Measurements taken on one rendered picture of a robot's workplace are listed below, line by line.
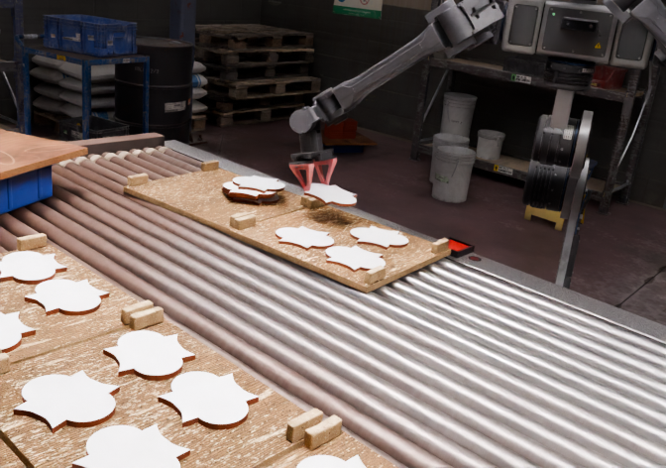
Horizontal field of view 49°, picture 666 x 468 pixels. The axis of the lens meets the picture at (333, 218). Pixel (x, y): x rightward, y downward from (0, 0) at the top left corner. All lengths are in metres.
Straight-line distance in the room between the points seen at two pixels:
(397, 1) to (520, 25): 5.14
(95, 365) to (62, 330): 0.13
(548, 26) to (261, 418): 1.46
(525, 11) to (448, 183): 3.33
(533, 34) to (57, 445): 1.65
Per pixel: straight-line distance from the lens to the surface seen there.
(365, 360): 1.29
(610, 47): 2.17
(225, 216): 1.84
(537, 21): 2.17
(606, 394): 1.36
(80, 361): 1.22
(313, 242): 1.70
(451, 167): 5.37
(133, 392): 1.14
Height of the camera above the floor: 1.55
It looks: 19 degrees down
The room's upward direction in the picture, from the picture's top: 6 degrees clockwise
